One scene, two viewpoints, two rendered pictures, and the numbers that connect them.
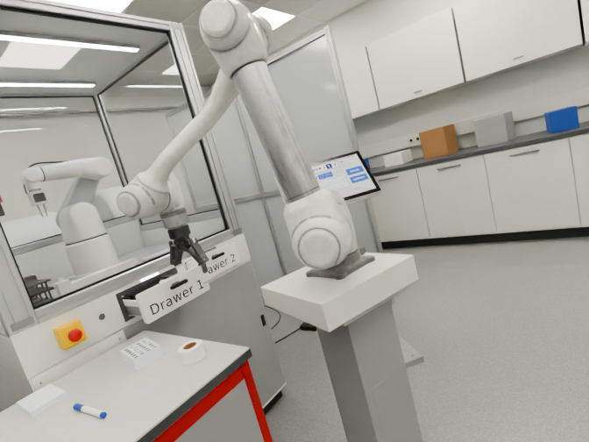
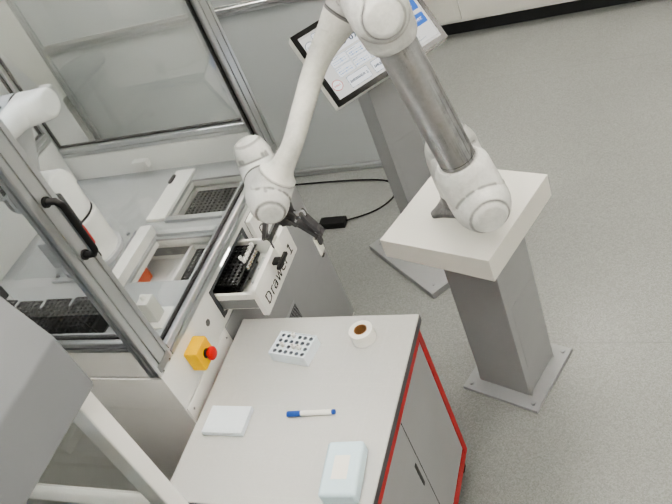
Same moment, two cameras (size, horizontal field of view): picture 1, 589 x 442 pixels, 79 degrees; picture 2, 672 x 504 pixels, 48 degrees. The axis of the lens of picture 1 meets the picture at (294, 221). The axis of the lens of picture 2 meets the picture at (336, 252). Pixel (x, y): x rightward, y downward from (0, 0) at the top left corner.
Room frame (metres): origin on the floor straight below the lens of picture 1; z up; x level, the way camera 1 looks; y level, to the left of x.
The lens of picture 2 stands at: (-0.55, 0.55, 2.29)
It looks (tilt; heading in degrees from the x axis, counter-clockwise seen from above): 38 degrees down; 353
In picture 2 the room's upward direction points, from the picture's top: 25 degrees counter-clockwise
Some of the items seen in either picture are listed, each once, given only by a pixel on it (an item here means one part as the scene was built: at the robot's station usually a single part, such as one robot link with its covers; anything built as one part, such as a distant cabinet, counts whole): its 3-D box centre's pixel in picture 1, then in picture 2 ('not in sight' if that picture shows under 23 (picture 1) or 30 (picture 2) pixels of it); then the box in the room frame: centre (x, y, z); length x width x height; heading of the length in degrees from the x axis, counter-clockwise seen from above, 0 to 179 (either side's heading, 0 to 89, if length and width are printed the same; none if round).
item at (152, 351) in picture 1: (141, 352); (294, 348); (1.06, 0.57, 0.78); 0.12 x 0.08 x 0.04; 41
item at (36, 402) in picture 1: (41, 399); (227, 420); (0.95, 0.82, 0.77); 0.13 x 0.09 x 0.02; 51
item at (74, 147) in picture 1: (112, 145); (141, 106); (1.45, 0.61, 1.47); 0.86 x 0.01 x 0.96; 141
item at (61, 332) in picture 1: (70, 334); (200, 353); (1.13, 0.81, 0.88); 0.07 x 0.05 x 0.07; 141
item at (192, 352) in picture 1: (192, 352); (362, 334); (0.97, 0.38, 0.78); 0.07 x 0.07 x 0.04
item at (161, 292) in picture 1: (175, 292); (274, 268); (1.31, 0.50, 0.87); 0.29 x 0.02 x 0.11; 141
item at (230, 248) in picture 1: (215, 262); (267, 205); (1.64, 0.41, 0.87); 0.29 x 0.02 x 0.11; 141
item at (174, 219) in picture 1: (174, 218); not in sight; (1.27, 0.41, 1.14); 0.09 x 0.09 x 0.06
